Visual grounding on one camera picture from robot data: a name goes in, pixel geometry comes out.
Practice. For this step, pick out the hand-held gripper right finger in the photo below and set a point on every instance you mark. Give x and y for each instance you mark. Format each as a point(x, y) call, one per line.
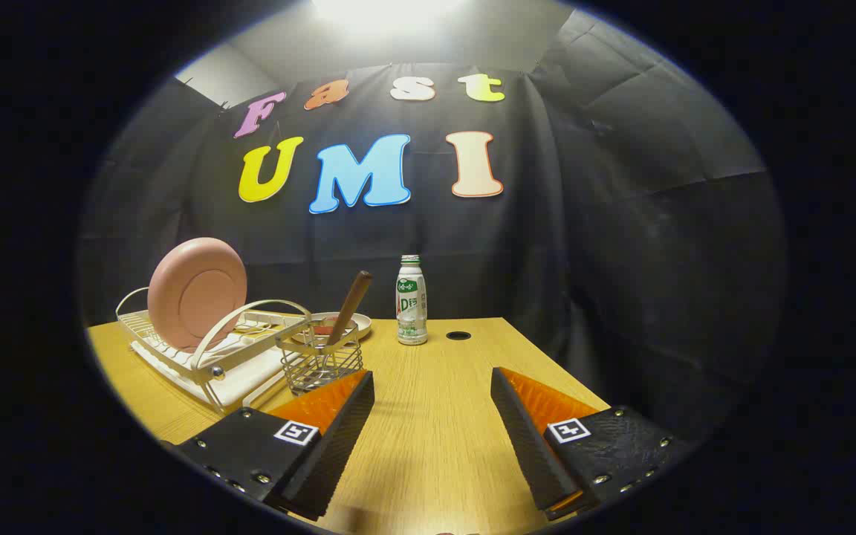
point(528, 438)

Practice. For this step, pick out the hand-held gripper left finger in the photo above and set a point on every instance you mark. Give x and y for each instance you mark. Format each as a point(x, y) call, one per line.
point(339, 438)

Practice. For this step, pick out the brown wooden spoon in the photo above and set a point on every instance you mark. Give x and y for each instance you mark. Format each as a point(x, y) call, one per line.
point(352, 297)

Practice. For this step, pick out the pink plate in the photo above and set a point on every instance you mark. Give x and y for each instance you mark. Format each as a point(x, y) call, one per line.
point(198, 293)

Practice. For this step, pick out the beige round plate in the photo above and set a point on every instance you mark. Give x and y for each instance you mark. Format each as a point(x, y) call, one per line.
point(362, 324)

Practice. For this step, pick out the white drip tray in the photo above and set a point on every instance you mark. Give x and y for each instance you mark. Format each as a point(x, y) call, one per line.
point(242, 386)

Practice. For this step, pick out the red meat piece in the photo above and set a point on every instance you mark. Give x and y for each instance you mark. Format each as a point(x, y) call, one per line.
point(322, 327)

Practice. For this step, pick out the white drink bottle green label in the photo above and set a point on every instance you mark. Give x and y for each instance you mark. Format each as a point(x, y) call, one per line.
point(412, 305)

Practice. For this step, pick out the black backdrop cloth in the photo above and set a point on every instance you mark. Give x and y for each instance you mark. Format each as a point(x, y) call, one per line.
point(584, 260)

